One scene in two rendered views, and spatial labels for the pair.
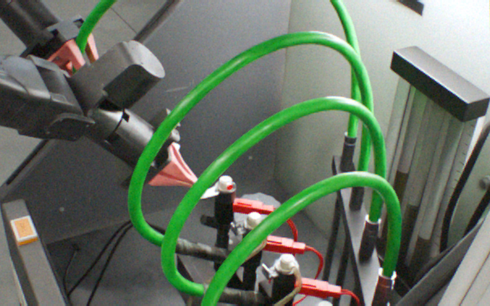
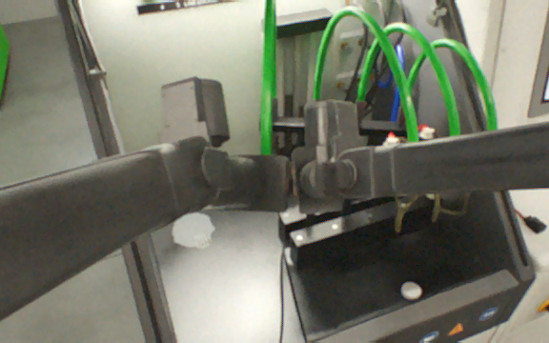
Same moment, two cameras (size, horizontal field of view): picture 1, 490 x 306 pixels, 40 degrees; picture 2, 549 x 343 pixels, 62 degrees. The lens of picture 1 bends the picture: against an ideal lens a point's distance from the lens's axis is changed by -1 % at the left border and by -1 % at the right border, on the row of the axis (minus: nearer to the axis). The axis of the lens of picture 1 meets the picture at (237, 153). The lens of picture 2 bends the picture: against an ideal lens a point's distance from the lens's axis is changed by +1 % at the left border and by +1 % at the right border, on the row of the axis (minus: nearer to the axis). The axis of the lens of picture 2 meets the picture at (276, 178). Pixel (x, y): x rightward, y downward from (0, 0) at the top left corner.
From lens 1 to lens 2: 0.93 m
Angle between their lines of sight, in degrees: 61
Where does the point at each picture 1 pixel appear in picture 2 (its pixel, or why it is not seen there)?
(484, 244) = (494, 16)
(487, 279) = (497, 30)
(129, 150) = not seen: hidden behind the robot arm
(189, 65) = not seen: hidden behind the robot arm
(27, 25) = (258, 178)
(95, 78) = (349, 136)
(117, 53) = (343, 108)
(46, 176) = not seen: outside the picture
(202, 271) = (315, 232)
